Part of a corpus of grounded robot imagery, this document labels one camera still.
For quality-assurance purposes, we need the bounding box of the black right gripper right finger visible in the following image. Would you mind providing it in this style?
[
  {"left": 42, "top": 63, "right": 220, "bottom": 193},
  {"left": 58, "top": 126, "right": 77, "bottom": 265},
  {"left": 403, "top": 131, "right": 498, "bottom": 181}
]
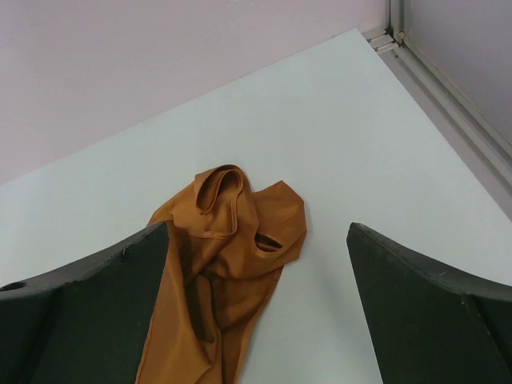
[{"left": 346, "top": 223, "right": 511, "bottom": 383}]

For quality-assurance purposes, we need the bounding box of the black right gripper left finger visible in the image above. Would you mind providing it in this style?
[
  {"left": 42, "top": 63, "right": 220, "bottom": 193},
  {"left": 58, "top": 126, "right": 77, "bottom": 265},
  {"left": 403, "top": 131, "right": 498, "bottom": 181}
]
[{"left": 1, "top": 223, "right": 169, "bottom": 383}]

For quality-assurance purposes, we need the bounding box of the aluminium frame rail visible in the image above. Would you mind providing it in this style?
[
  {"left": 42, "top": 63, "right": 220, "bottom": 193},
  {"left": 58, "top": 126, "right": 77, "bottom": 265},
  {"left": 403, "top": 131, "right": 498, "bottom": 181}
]
[{"left": 363, "top": 1, "right": 511, "bottom": 193}]

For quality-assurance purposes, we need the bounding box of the orange cloth napkin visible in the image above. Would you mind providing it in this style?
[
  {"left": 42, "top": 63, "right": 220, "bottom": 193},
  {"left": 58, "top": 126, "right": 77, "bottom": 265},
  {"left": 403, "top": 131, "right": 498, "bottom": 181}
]
[{"left": 136, "top": 165, "right": 307, "bottom": 383}]

